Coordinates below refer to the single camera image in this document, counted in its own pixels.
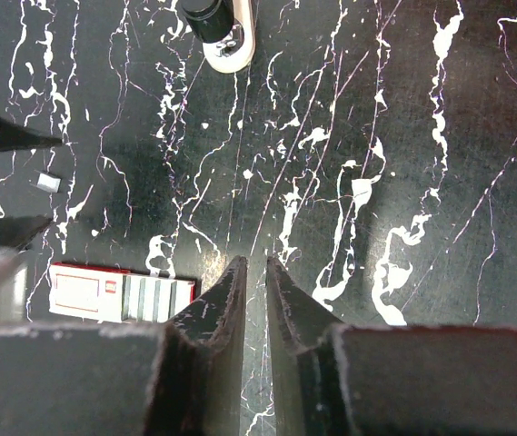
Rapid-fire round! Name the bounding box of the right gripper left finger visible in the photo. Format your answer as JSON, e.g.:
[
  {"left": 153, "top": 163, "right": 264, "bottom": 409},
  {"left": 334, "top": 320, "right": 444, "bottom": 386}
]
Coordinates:
[{"left": 0, "top": 256, "right": 247, "bottom": 435}]

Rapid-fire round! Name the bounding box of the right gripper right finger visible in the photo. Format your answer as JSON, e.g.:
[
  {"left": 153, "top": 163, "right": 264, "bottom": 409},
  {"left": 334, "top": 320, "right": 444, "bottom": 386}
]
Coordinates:
[{"left": 265, "top": 257, "right": 517, "bottom": 435}]

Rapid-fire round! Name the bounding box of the grey staple magazine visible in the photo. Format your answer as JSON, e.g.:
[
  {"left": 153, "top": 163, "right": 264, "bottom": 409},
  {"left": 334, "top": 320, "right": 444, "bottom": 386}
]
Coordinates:
[{"left": 178, "top": 0, "right": 256, "bottom": 74}]

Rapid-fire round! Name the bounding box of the staple box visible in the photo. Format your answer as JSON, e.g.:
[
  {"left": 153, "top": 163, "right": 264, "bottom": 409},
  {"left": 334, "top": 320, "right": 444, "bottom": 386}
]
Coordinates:
[{"left": 49, "top": 263, "right": 196, "bottom": 323}]

